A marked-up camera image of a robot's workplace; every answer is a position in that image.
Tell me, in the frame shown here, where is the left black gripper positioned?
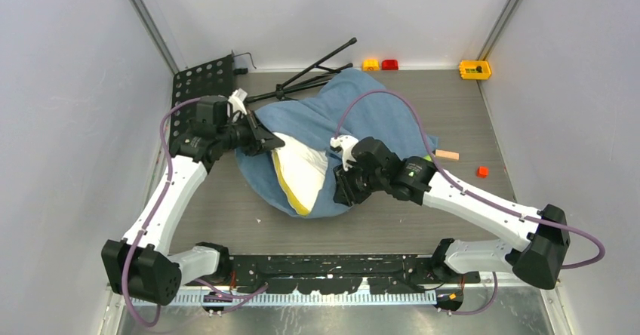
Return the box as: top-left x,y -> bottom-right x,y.
217,109 -> 284,157

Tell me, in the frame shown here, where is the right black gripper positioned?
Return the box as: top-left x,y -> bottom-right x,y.
333,156 -> 387,206

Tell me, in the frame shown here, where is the white pillow with yellow band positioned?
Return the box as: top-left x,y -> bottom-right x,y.
271,133 -> 328,217

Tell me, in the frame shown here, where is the blue pillowcase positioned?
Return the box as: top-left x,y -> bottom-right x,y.
235,69 -> 438,219

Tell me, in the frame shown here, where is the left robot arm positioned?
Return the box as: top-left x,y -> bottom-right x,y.
101,89 -> 284,306

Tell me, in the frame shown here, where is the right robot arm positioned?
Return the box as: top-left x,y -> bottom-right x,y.
330,135 -> 571,290

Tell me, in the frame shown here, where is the tan wooden block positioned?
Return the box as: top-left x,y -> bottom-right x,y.
434,149 -> 460,161

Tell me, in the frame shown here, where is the black perforated music stand tray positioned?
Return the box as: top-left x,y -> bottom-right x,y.
168,52 -> 241,158

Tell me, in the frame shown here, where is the black folding tripod stand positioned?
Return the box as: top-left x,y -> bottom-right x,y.
245,37 -> 358,103

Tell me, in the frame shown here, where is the orange yellow toy brick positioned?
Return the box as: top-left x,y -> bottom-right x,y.
362,59 -> 380,71

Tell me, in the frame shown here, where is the red toy brick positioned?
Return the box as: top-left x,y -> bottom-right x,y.
380,59 -> 399,71

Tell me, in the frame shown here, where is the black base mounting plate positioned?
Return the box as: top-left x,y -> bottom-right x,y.
203,254 -> 479,295

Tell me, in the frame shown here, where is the small orange cube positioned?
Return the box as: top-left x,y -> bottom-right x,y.
475,166 -> 490,178

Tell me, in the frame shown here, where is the yellow toy block with knob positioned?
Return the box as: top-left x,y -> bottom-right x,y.
458,60 -> 492,81

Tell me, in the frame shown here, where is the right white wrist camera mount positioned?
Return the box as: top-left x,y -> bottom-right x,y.
330,135 -> 359,171

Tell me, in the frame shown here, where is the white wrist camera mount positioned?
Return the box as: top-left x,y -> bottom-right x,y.
227,88 -> 248,121
330,135 -> 359,171

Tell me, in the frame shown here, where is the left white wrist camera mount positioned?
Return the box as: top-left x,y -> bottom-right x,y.
227,88 -> 248,121

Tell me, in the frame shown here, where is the aluminium rail frame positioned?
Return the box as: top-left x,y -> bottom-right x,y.
100,272 -> 575,334

